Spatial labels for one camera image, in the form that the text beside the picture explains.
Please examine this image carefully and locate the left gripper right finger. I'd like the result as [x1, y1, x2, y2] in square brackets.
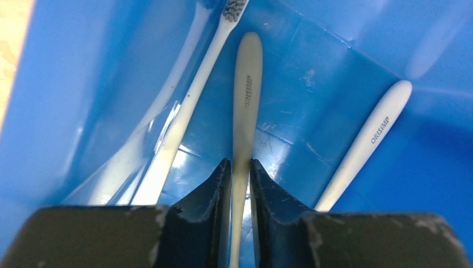
[250, 159, 471, 267]

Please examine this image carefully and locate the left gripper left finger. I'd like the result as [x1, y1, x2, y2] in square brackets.
[1, 159, 231, 267]

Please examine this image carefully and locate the blue divided plastic bin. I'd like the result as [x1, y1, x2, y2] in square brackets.
[1, 1, 472, 256]

